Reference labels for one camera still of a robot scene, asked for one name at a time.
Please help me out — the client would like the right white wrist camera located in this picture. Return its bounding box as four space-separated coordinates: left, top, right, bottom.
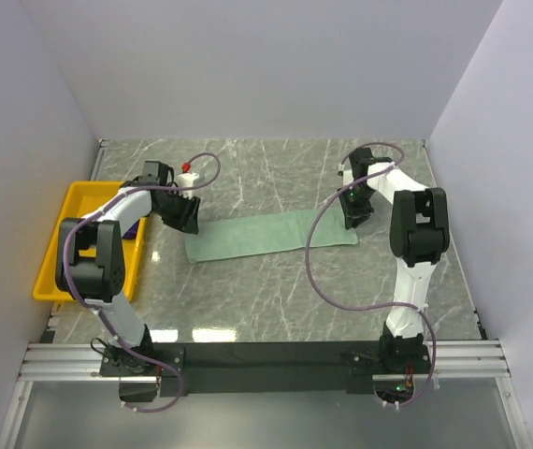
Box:
338 164 354 187

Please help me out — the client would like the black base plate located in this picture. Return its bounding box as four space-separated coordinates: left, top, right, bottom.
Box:
99 340 431 401

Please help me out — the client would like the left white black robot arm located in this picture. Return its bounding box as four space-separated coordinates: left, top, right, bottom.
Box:
55 161 204 376

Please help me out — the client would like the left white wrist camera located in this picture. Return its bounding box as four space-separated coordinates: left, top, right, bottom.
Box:
174 162 204 199

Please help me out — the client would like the aluminium frame rail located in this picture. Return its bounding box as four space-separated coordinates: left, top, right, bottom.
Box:
0 340 532 448

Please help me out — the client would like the yellow plastic tray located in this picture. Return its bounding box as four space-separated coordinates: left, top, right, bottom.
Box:
31 180 151 301

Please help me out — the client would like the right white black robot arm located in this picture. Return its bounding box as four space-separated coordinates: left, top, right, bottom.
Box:
339 145 450 373

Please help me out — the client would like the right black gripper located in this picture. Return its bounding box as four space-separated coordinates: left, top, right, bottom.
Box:
337 185 375 230

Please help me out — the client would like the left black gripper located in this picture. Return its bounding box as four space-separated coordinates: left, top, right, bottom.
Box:
154 188 201 235

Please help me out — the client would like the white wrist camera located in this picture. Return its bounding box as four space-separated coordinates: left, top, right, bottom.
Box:
174 162 204 199
338 164 354 187

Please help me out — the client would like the purple towel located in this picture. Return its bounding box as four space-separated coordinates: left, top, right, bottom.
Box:
122 228 137 240

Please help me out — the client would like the green towel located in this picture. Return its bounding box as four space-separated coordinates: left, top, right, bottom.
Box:
184 207 359 263

